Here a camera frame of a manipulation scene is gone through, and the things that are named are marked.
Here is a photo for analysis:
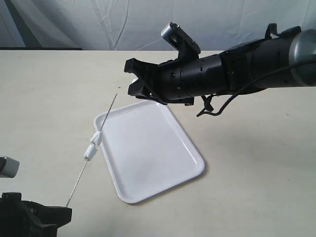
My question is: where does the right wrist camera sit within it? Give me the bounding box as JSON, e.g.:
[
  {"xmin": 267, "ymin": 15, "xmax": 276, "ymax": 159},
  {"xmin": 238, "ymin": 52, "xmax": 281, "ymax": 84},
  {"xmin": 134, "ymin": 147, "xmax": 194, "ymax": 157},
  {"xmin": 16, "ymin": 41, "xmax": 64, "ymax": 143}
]
[{"xmin": 160, "ymin": 22, "xmax": 201, "ymax": 61}]

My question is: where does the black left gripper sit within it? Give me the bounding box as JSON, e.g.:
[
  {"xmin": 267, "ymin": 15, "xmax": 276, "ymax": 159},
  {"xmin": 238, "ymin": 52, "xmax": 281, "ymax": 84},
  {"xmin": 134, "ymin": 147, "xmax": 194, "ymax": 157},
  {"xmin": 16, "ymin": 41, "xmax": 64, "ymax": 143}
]
[{"xmin": 0, "ymin": 193, "xmax": 73, "ymax": 237}]

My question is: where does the thin metal skewer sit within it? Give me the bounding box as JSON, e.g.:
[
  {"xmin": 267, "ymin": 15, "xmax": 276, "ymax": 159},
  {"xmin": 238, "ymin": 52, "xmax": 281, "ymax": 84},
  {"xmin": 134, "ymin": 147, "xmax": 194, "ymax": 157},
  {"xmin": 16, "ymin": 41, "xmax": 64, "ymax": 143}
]
[{"xmin": 65, "ymin": 93, "xmax": 118, "ymax": 207}]

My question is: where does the white marshmallow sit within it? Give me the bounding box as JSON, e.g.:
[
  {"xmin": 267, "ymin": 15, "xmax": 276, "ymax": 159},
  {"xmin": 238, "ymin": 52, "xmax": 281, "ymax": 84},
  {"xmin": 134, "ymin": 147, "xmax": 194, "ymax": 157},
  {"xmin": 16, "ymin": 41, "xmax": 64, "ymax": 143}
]
[
  {"xmin": 84, "ymin": 144, "xmax": 98, "ymax": 161},
  {"xmin": 90, "ymin": 131, "xmax": 102, "ymax": 147}
]

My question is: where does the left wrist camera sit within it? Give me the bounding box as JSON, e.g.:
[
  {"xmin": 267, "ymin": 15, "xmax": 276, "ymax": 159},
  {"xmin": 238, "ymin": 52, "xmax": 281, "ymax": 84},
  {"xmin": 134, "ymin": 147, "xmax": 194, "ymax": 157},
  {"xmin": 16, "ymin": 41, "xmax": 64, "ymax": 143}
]
[{"xmin": 0, "ymin": 156, "xmax": 20, "ymax": 178}]

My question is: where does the grey wrinkled backdrop cloth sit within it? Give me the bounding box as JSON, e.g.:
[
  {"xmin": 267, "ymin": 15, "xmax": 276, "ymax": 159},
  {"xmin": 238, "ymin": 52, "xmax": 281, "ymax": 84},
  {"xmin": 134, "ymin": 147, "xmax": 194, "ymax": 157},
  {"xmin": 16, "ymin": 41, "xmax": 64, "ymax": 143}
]
[{"xmin": 0, "ymin": 0, "xmax": 316, "ymax": 51}]

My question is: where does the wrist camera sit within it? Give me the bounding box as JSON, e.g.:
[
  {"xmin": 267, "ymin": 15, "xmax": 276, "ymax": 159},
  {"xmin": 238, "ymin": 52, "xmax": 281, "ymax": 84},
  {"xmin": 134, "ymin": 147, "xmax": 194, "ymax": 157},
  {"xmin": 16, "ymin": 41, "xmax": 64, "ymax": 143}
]
[
  {"xmin": 0, "ymin": 156, "xmax": 20, "ymax": 178},
  {"xmin": 160, "ymin": 22, "xmax": 201, "ymax": 61}
]

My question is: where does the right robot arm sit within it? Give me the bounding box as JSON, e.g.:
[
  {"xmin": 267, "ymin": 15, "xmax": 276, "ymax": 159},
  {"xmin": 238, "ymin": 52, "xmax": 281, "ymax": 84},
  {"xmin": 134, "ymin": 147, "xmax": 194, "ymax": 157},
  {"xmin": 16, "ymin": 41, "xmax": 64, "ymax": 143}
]
[{"xmin": 124, "ymin": 23, "xmax": 316, "ymax": 105}]

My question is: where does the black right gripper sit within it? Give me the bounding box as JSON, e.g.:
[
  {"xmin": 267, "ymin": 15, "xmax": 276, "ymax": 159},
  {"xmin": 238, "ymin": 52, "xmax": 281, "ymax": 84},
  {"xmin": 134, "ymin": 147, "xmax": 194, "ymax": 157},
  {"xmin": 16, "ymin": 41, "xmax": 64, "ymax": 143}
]
[{"xmin": 124, "ymin": 54, "xmax": 222, "ymax": 104}]

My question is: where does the white plastic tray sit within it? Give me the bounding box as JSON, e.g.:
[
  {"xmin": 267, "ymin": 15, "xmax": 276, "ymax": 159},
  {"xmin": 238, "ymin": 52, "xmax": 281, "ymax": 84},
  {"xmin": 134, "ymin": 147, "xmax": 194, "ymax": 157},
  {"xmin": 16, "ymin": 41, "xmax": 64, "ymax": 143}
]
[{"xmin": 93, "ymin": 101, "xmax": 204, "ymax": 204}]

